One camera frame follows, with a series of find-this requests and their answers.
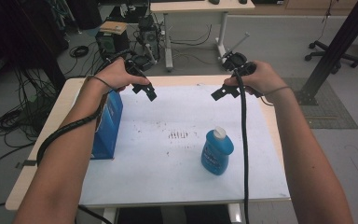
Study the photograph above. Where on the dark curtain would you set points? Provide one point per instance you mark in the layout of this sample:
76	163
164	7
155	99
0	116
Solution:
21	37

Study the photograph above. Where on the black office chair base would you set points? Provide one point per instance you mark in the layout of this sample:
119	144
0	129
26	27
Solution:
332	54

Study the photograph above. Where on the brown cardboard box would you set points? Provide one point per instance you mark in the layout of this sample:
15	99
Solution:
113	27

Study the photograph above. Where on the grey floor mat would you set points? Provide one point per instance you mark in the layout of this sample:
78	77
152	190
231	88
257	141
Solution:
329	109

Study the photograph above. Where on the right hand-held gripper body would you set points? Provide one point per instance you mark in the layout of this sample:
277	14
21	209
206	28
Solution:
237	62

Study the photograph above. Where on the blue bottle with white cap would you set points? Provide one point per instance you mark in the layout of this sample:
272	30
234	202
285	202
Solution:
216	154

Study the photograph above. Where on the black metal stand beam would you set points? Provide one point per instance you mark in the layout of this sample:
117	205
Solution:
338	46

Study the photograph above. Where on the blue cardboard box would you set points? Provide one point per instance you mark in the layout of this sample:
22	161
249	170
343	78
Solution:
107	130

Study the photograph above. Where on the black computer tower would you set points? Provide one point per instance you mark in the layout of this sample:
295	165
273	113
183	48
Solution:
149	39

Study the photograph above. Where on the white metal rod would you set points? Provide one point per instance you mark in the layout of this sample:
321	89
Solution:
239	43

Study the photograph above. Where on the person's left hand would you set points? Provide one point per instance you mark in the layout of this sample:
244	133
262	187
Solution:
115	76

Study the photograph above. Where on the light wooden table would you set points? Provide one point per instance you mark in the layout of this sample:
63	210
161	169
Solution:
59	102

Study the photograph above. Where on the person's right hand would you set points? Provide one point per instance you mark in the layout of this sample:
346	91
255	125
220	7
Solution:
261	79

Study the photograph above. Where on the black equipment case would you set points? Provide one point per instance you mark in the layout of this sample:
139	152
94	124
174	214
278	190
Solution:
112	45

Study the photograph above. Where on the person's dark trousers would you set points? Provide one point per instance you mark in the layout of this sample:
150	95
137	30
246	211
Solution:
136	216

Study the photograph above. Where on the white paper mat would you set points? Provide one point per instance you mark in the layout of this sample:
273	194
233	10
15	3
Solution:
167	177

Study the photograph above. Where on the white desk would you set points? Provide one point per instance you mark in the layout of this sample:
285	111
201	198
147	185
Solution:
199	6

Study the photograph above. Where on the dark computer mouse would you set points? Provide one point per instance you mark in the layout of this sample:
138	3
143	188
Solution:
243	1
214	1

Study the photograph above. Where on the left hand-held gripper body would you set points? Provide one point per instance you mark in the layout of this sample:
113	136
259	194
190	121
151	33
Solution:
133	67

